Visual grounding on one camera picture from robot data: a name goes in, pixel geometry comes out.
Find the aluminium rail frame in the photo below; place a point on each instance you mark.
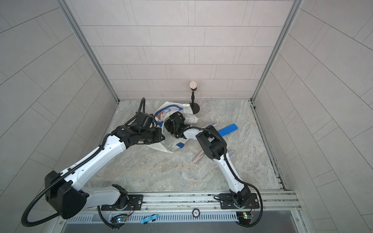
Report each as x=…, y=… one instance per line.
x=178, y=206

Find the green circuit board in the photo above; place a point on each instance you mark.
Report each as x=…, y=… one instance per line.
x=244, y=218
x=119, y=219

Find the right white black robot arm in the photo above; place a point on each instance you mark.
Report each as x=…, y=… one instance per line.
x=215, y=148

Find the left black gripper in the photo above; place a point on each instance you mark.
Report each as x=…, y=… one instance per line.
x=159, y=132

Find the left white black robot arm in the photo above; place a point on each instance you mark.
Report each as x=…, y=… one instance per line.
x=70, y=196

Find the black stand with round head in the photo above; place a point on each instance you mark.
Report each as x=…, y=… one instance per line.
x=195, y=107

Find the left green circuit board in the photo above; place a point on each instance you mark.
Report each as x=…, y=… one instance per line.
x=119, y=219

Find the round black white sticker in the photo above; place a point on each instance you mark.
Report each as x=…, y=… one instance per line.
x=196, y=213

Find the right green circuit board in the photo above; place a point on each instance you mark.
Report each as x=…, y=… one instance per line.
x=244, y=218

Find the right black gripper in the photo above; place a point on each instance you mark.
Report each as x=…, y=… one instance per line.
x=168, y=124

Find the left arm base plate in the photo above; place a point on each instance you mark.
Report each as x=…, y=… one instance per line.
x=128, y=203

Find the blue tape strip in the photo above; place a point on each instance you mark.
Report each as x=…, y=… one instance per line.
x=151, y=218

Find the white canvas bag blue handles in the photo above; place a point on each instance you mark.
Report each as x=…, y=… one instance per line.
x=171, y=144

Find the blue compass case lid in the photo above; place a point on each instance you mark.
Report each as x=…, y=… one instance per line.
x=228, y=130

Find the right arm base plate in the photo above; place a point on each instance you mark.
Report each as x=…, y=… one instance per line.
x=227, y=201

